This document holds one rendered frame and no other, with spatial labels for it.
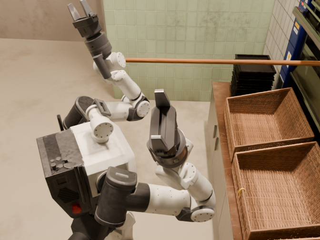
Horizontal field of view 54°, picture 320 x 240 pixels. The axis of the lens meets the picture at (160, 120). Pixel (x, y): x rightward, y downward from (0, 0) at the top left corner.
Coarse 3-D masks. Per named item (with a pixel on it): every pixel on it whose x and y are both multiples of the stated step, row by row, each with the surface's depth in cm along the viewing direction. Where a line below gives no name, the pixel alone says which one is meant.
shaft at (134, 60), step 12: (132, 60) 194; (144, 60) 193; (156, 60) 193; (168, 60) 193; (180, 60) 192; (192, 60) 192; (204, 60) 192; (216, 60) 191; (228, 60) 191; (240, 60) 191; (252, 60) 191; (264, 60) 190; (276, 60) 190; (288, 60) 190; (300, 60) 190
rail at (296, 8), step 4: (296, 8) 197; (300, 12) 191; (300, 16) 189; (304, 16) 186; (304, 20) 183; (308, 20) 181; (308, 24) 178; (312, 28) 173; (312, 32) 172; (316, 32) 168; (316, 36) 167
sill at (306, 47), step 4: (308, 44) 214; (312, 44) 214; (304, 48) 217; (308, 48) 211; (312, 48) 209; (316, 48) 209; (308, 52) 210; (312, 52) 204; (316, 52) 204; (312, 56) 204; (316, 56) 200; (312, 60) 203; (316, 60) 198
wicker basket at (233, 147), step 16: (240, 96) 239; (256, 96) 238; (272, 96) 237; (288, 96) 233; (224, 112) 248; (240, 112) 250; (256, 112) 248; (288, 112) 227; (304, 112) 208; (240, 128) 236; (256, 128) 236; (272, 128) 236; (288, 128) 221; (304, 128) 201; (240, 144) 222; (256, 144) 197; (272, 144) 196; (288, 144) 195
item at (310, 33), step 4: (292, 12) 201; (296, 12) 196; (304, 12) 199; (296, 16) 195; (308, 16) 194; (312, 16) 195; (300, 20) 188; (312, 20) 189; (316, 20) 190; (304, 24) 183; (312, 24) 183; (316, 24) 185; (304, 28) 182; (308, 28) 177; (308, 32) 176; (312, 36) 171; (316, 40) 166; (316, 44) 166
